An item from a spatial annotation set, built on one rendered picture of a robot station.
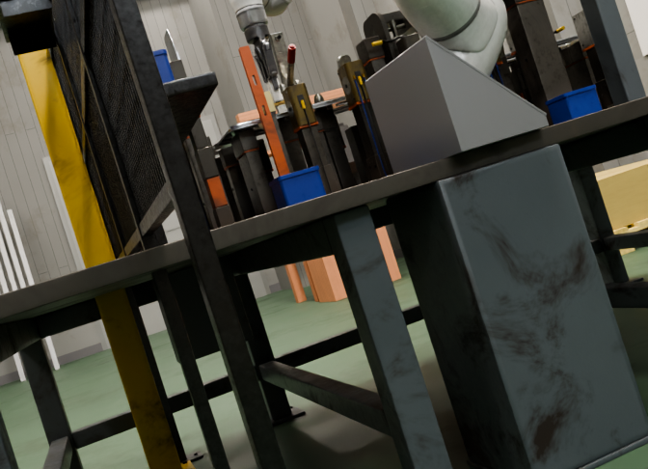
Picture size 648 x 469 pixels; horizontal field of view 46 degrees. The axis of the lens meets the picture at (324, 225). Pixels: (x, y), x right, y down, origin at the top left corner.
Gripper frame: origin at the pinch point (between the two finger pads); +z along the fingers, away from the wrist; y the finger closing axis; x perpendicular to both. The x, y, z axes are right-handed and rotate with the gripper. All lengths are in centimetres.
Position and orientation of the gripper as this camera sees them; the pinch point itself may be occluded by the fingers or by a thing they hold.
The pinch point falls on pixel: (275, 91)
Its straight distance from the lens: 239.8
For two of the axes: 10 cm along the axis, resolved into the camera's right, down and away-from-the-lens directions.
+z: 3.0, 9.5, -0.1
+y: -2.9, 1.0, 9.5
